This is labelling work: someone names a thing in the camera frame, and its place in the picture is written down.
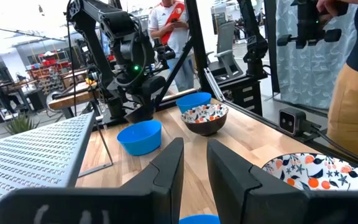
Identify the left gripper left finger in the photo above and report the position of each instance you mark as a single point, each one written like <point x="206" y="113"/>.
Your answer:
<point x="163" y="186"/>

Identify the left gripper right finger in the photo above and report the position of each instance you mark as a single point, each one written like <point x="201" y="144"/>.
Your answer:
<point x="235" y="186"/>

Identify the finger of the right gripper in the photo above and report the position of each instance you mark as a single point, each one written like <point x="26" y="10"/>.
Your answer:
<point x="133" y="114"/>
<point x="146" y="113"/>

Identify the blue plastic bowl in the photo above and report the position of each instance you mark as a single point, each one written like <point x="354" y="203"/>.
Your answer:
<point x="191" y="99"/>
<point x="139" y="140"/>
<point x="199" y="220"/>

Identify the floral patterned ceramic bowl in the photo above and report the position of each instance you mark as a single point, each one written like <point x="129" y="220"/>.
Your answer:
<point x="204" y="114"/>
<point x="315" y="174"/>

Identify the background black robot arm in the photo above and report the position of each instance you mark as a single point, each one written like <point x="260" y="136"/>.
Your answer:
<point x="255" y="49"/>

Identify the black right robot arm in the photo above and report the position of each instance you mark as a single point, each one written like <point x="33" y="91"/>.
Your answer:
<point x="117" y="25"/>

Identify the wooden workbench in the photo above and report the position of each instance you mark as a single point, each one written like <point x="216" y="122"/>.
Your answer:
<point x="73" y="97"/>

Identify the silver metal bar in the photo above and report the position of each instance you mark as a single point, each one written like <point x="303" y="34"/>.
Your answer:
<point x="214" y="85"/>

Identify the person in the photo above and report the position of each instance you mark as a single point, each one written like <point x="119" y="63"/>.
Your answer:
<point x="353" y="118"/>
<point x="162" y="21"/>

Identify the grey office chair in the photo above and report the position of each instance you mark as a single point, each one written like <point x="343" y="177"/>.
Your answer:
<point x="227" y="37"/>

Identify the black drawer cabinet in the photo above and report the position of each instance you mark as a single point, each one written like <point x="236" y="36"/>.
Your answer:
<point x="247" y="93"/>

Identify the shelf with red bins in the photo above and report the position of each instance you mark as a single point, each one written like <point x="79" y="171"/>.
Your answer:
<point x="47" y="73"/>

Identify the spiky green potted plant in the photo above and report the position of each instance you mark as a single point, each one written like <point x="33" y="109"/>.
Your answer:
<point x="20" y="125"/>

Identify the grey perforated metal rack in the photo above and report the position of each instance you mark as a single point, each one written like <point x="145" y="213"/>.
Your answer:
<point x="26" y="155"/>

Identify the leaf patterned grey curtain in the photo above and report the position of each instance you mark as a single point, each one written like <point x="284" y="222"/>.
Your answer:
<point x="303" y="77"/>

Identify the black aluminium table frame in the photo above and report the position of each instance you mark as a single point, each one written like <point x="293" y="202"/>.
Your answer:
<point x="199" y="46"/>

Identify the small black table camera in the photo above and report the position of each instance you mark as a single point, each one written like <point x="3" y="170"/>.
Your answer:
<point x="291" y="122"/>

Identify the black handheld camera gimbal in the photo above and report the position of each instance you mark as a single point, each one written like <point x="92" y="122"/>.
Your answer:
<point x="306" y="21"/>

